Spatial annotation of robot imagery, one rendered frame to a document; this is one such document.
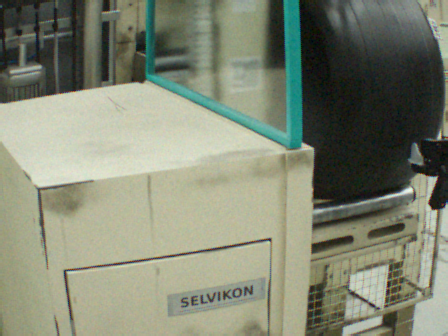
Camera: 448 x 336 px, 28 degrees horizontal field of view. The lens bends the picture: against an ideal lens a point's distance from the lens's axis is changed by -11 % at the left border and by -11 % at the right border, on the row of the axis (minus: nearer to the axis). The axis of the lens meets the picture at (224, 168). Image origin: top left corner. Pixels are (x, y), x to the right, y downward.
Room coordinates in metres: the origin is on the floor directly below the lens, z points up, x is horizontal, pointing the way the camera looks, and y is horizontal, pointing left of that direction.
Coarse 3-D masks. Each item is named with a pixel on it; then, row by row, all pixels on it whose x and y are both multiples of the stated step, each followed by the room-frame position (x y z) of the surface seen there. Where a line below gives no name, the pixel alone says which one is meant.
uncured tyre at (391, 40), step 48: (336, 0) 2.05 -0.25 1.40; (384, 0) 2.08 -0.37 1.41; (336, 48) 2.01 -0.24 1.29; (384, 48) 1.99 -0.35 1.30; (432, 48) 2.06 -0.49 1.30; (336, 96) 2.00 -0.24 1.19; (384, 96) 1.97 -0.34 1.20; (432, 96) 2.03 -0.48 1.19; (336, 144) 2.01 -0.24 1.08; (384, 144) 1.99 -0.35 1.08; (336, 192) 2.08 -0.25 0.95
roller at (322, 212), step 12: (372, 192) 2.15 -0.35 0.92; (384, 192) 2.15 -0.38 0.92; (396, 192) 2.16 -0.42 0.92; (408, 192) 2.17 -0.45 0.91; (324, 204) 2.08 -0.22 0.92; (336, 204) 2.09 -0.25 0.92; (348, 204) 2.09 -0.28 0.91; (360, 204) 2.11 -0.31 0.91; (372, 204) 2.12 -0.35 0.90; (384, 204) 2.14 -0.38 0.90; (396, 204) 2.16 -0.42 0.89; (312, 216) 2.05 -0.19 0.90; (324, 216) 2.06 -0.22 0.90; (336, 216) 2.08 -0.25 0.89; (348, 216) 2.10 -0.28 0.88
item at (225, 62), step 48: (192, 0) 1.59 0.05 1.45; (240, 0) 1.43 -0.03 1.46; (288, 0) 1.28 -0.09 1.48; (192, 48) 1.59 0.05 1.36; (240, 48) 1.43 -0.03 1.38; (288, 48) 1.28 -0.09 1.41; (192, 96) 1.58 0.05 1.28; (240, 96) 1.43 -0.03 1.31; (288, 96) 1.29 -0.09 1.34; (288, 144) 1.29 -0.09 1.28
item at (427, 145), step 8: (424, 144) 1.95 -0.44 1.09; (432, 144) 1.91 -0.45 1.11; (440, 144) 1.93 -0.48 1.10; (424, 152) 1.95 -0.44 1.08; (432, 152) 1.91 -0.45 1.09; (440, 152) 1.91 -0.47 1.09; (424, 160) 1.95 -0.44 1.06; (432, 160) 1.91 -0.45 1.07; (440, 160) 1.91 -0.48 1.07; (424, 168) 1.94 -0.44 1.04; (432, 168) 1.91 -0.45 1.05; (440, 168) 1.90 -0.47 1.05; (432, 176) 1.91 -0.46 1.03
